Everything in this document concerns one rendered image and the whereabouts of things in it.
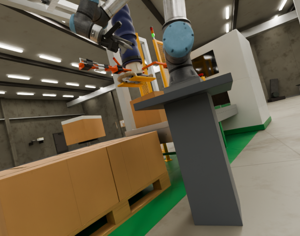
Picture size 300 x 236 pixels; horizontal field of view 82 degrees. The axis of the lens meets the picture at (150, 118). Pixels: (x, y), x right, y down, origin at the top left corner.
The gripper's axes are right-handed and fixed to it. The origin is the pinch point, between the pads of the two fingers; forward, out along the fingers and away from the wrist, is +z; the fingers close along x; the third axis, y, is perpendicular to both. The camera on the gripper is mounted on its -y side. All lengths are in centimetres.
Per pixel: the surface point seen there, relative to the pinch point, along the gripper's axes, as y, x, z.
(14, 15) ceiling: 184, -636, -448
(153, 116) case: 67, -50, 43
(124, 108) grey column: 130, -159, 20
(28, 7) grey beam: 55, -247, -192
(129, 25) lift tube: -1, -98, -13
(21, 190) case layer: 73, 56, -27
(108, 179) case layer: 82, 30, 14
